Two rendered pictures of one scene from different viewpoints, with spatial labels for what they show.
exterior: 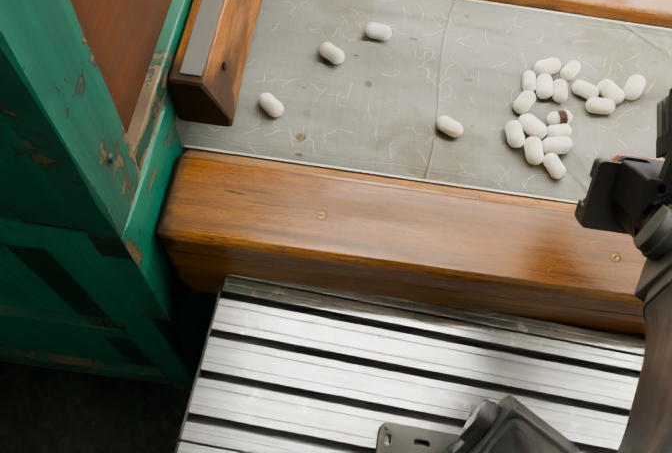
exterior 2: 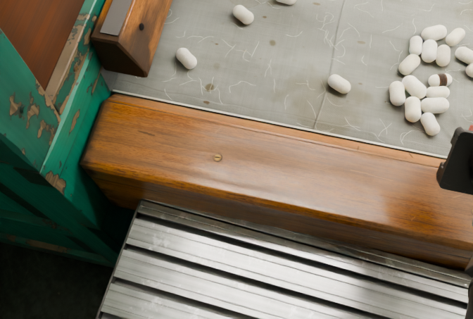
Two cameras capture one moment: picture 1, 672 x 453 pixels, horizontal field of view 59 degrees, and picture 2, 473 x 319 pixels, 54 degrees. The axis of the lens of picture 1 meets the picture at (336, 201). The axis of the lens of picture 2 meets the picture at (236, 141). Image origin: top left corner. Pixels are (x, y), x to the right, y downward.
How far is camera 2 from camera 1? 0.09 m
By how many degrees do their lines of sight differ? 6
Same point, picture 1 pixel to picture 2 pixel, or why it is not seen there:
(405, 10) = not seen: outside the picture
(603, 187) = (462, 154)
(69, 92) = not seen: outside the picture
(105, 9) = not seen: outside the picture
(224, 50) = (142, 13)
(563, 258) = (427, 209)
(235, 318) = (146, 236)
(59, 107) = not seen: outside the picture
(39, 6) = not seen: outside the picture
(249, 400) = (150, 305)
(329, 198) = (225, 143)
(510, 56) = (402, 22)
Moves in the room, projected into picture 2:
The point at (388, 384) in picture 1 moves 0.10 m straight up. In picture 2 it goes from (267, 302) to (274, 294)
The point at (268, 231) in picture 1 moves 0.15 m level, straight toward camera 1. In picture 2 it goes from (171, 168) to (163, 298)
